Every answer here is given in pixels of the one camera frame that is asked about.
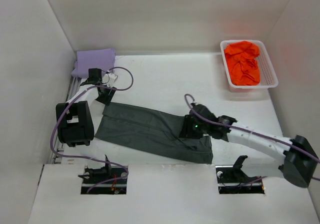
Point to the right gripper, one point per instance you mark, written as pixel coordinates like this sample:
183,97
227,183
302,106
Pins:
187,131

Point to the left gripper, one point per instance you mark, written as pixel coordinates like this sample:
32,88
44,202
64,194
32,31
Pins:
106,99

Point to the purple t-shirt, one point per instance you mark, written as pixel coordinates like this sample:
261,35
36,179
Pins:
103,59

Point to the grey t-shirt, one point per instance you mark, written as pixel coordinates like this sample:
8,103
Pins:
151,131

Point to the orange t-shirt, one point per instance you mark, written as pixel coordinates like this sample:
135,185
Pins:
242,64

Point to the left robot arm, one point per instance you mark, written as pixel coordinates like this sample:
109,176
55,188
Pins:
76,128

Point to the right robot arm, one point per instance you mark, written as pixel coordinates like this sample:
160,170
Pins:
293,159

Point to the white plastic laundry basket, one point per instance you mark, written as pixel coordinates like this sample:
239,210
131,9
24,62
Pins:
268,78

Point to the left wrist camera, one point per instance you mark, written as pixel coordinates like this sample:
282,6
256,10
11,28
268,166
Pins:
109,79

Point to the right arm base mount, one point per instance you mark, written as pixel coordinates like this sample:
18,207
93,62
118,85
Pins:
232,180

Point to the aluminium rail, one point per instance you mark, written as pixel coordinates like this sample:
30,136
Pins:
61,114

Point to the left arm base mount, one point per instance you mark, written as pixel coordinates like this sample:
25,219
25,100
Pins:
110,179

